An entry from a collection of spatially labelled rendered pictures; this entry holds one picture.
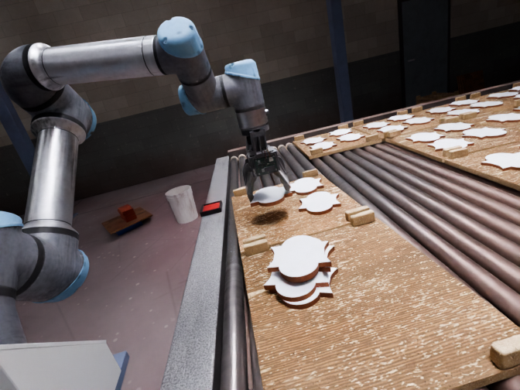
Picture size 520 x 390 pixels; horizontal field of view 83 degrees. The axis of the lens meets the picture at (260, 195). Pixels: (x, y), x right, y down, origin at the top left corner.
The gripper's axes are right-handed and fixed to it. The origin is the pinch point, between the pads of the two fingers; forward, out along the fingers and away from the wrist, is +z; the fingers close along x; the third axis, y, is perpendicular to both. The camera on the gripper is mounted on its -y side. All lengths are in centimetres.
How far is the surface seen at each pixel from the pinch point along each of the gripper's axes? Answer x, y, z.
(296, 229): 4.0, 11.1, 6.8
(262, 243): -5.6, 17.7, 4.1
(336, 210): 16.6, 7.0, 6.9
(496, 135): 86, -15, 7
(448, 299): 19.6, 44.8, 6.0
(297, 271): -1.2, 34.2, 1.4
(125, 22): -122, -499, -154
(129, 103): -162, -494, -33
